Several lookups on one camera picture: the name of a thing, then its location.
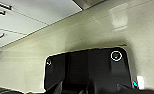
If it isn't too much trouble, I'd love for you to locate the small white box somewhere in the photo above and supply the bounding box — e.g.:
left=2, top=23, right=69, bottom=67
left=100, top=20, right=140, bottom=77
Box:
left=136, top=75, right=146, bottom=90

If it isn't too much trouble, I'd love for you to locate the white drawer stack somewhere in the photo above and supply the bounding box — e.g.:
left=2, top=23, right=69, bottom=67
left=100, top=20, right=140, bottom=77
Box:
left=0, top=0, right=82, bottom=48

